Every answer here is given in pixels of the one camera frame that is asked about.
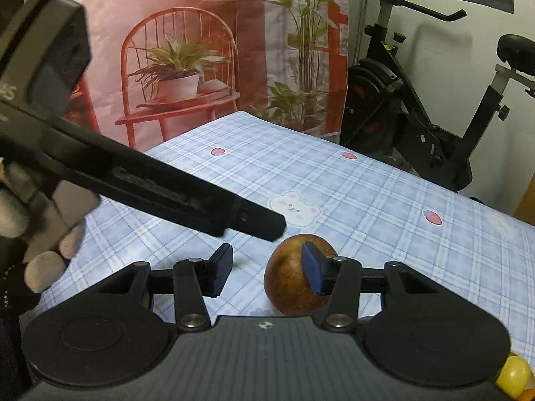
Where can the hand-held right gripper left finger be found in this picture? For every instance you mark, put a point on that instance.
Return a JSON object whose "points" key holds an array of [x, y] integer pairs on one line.
{"points": [[221, 269]]}

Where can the black exercise bike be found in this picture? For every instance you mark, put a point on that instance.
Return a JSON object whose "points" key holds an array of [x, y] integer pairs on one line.
{"points": [[401, 104]]}

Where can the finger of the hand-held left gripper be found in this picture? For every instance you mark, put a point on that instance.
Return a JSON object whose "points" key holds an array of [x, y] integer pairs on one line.
{"points": [[263, 223]]}

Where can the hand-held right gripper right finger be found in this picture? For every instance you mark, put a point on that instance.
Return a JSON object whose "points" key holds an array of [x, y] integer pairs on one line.
{"points": [[313, 271]]}

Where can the round yellow lemon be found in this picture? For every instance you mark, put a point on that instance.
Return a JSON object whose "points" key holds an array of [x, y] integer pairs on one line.
{"points": [[516, 374]]}

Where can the person's left hand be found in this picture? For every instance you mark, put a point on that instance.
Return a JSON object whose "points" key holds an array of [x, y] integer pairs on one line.
{"points": [[12, 217]]}

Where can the yellow wooden board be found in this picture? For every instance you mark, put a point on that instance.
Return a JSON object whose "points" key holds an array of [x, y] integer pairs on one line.
{"points": [[527, 206]]}

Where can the pink printed backdrop poster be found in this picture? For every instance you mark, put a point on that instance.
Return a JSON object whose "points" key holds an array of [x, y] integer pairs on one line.
{"points": [[167, 0]]}

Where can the brown round fruit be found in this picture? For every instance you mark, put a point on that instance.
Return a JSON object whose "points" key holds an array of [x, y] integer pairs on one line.
{"points": [[288, 288]]}

